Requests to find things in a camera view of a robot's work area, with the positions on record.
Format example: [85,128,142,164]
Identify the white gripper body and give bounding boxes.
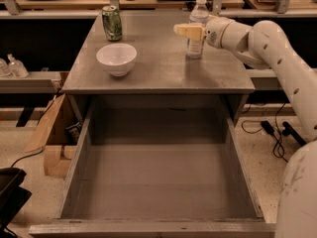
[205,17,234,50]

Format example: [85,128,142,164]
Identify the clear plastic water bottle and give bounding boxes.
[186,0,209,59]

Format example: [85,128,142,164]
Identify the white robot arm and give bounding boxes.
[173,16,317,238]

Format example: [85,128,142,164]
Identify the grey drawer cabinet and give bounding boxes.
[61,10,256,127]

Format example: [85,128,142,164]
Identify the open grey top drawer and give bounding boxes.
[30,95,274,238]

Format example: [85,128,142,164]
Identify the clear sanitizer pump bottle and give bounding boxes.
[8,54,29,78]

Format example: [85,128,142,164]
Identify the white ceramic bowl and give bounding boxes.
[96,43,137,76]

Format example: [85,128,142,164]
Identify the green soda can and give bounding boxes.
[102,5,122,41]

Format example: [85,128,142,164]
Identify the black object lower left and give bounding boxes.
[0,168,32,238]

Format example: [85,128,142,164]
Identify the black power cable right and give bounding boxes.
[241,101,308,164]

